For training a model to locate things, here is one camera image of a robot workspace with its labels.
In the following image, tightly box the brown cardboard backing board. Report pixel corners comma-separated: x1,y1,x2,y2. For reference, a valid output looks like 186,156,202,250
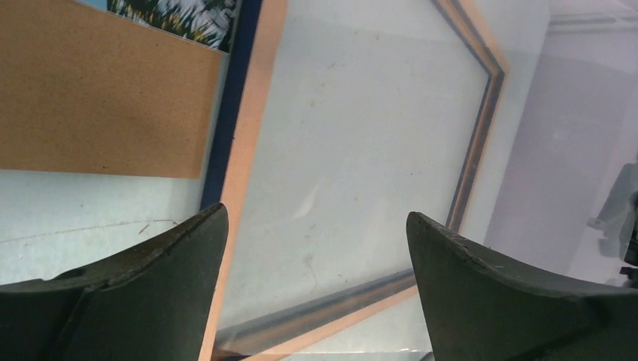
1,1,225,178

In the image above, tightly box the landscape photo print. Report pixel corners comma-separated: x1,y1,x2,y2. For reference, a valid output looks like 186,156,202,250
84,0,239,53

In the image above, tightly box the wooden picture frame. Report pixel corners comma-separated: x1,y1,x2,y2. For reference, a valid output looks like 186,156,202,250
198,0,510,361

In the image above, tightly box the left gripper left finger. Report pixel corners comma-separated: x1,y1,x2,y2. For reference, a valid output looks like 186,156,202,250
1,204,229,360

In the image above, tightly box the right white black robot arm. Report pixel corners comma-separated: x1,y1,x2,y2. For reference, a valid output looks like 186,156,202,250
586,162,637,289

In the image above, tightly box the clear acrylic sheet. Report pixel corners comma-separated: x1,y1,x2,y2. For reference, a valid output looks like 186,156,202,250
219,0,500,344

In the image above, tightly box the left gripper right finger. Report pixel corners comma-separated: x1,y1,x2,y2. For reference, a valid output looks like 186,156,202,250
406,211,637,360

